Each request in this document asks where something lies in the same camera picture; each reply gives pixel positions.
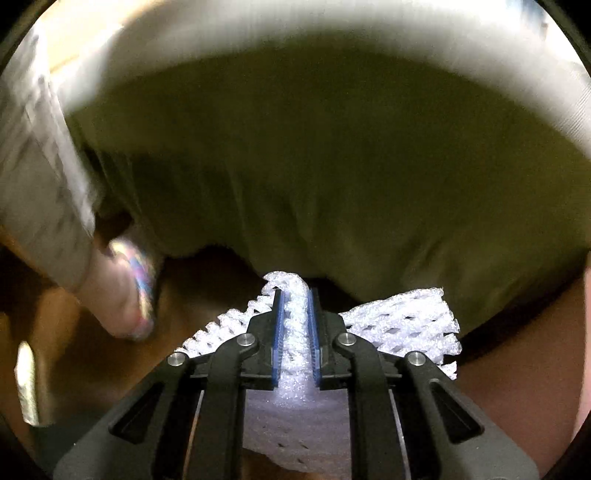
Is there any white foam fruit net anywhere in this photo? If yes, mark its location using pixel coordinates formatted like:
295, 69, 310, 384
179, 271, 462, 479

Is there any green mattress cover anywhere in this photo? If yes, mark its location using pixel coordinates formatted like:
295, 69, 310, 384
66, 43, 590, 331

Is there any striped trouser leg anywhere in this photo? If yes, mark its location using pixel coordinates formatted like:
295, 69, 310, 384
1, 29, 95, 291

